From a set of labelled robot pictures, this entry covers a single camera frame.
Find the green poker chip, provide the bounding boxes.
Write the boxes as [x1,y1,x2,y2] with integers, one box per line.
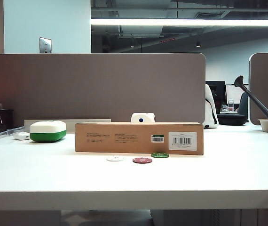
[150,152,170,159]

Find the brown cardboard box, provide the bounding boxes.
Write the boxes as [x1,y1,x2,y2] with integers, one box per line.
[75,122,205,156]

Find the red poker chip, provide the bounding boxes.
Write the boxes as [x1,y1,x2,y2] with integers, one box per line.
[132,157,153,164]

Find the white poker chip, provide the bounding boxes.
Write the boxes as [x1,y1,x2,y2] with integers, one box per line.
[106,155,126,162]

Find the white die blue dot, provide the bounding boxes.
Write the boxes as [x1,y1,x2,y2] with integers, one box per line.
[130,113,156,123]

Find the wide grey desk divider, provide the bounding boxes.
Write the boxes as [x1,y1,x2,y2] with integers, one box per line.
[0,53,206,129]

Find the black computer monitor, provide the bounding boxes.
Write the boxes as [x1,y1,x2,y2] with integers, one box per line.
[205,81,226,111]

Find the white and green case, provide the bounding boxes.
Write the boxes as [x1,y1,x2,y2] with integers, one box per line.
[29,120,67,143]

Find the black round cushion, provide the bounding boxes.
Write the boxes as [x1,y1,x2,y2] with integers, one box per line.
[217,113,249,126]

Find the white background screen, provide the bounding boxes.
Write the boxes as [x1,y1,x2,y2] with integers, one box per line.
[225,84,243,104]

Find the long ceiling light strip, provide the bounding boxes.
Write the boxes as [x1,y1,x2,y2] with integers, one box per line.
[90,18,268,27]

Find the teal office chair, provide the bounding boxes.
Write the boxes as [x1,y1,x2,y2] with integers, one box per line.
[238,92,250,116]

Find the clear acrylic tray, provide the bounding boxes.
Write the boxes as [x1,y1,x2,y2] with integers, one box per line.
[0,126,25,142]

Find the white paper bowl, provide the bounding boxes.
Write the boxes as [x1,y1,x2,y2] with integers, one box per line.
[257,118,268,133]

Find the narrow grey desk divider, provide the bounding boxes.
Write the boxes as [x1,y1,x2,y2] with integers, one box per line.
[249,52,268,126]

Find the black container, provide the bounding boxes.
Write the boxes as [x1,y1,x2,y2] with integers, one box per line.
[0,109,14,135]

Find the metal wall outlet plate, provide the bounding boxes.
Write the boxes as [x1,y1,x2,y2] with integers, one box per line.
[39,37,52,54]

